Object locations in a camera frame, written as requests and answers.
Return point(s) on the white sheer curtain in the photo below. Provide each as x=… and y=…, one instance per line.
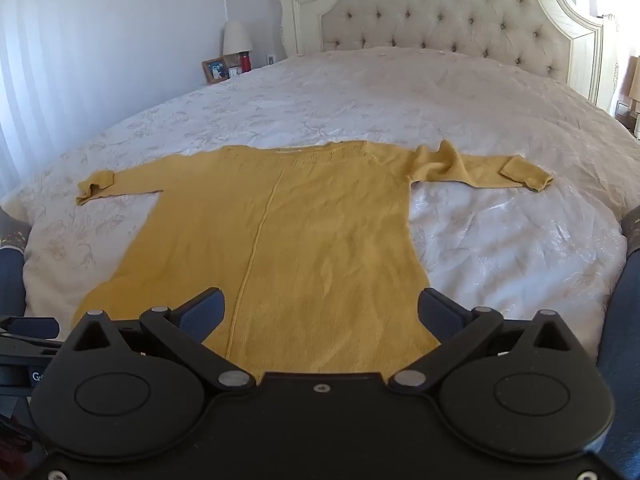
x=30, y=85

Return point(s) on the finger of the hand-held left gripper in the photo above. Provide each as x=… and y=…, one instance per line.
x=35, y=327

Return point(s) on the white patterned bed cover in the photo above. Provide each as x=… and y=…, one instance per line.
x=350, y=105

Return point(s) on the small white object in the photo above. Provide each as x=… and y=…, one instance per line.
x=234, y=72

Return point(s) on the white shade table lamp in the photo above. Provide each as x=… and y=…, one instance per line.
x=236, y=37

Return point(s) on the cream tufted headboard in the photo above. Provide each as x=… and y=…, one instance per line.
x=450, y=15

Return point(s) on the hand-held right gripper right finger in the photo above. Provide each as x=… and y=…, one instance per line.
x=440, y=310

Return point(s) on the red bottle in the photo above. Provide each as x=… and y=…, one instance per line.
x=245, y=62

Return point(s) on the beige shade table lamp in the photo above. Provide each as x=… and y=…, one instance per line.
x=632, y=80

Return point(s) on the blue cloth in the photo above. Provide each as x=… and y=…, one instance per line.
x=11, y=280

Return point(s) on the yellow knit sweater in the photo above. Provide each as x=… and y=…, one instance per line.
x=320, y=240

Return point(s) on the wooden photo frame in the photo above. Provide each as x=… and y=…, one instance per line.
x=215, y=70

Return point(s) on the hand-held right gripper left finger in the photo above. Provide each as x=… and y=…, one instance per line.
x=202, y=312

